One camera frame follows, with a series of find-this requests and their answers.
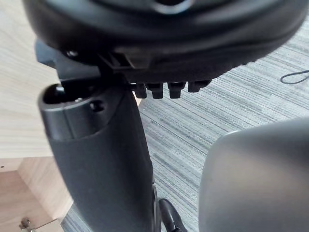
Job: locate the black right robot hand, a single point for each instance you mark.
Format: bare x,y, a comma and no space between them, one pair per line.
101,154

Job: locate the metal cabinet hinge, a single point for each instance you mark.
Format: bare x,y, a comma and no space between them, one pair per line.
26,223

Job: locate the silver robot leg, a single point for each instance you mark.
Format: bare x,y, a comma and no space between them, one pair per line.
256,178

